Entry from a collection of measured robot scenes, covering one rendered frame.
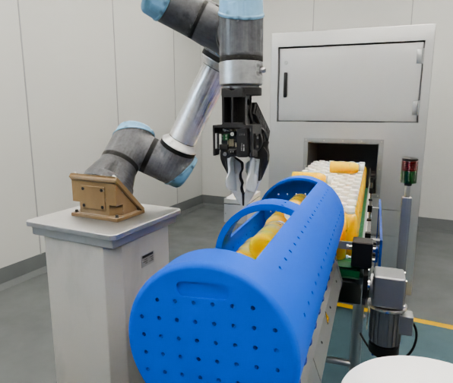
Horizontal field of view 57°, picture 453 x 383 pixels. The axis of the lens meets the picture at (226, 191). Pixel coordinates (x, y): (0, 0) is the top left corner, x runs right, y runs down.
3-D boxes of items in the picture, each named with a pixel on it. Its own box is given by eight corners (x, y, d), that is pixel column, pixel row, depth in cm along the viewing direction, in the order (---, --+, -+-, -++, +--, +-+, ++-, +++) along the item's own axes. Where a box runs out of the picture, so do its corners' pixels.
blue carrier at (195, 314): (136, 417, 71) (116, 257, 66) (264, 253, 152) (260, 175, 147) (304, 451, 61) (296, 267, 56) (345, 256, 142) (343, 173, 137)
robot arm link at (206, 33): (207, 8, 84) (210, -7, 74) (255, 35, 86) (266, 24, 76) (190, 44, 85) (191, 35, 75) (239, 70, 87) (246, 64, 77)
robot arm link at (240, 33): (259, 1, 75) (268, -13, 66) (258, 64, 77) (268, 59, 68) (215, 0, 74) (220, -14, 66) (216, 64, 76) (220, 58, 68)
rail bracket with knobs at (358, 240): (344, 269, 147) (346, 241, 145) (346, 262, 154) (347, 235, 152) (374, 272, 144) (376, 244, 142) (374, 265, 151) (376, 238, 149)
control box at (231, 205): (223, 222, 171) (223, 197, 169) (239, 210, 189) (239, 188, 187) (247, 224, 167) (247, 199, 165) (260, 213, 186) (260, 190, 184)
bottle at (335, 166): (331, 165, 249) (361, 166, 243) (329, 174, 246) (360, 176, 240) (330, 159, 243) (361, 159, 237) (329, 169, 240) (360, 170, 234)
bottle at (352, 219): (339, 255, 161) (341, 212, 157) (337, 250, 167) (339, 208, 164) (357, 256, 160) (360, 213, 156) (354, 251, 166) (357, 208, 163)
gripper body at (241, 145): (211, 159, 72) (210, 87, 69) (227, 154, 80) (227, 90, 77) (254, 160, 69) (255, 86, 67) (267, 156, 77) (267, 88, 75)
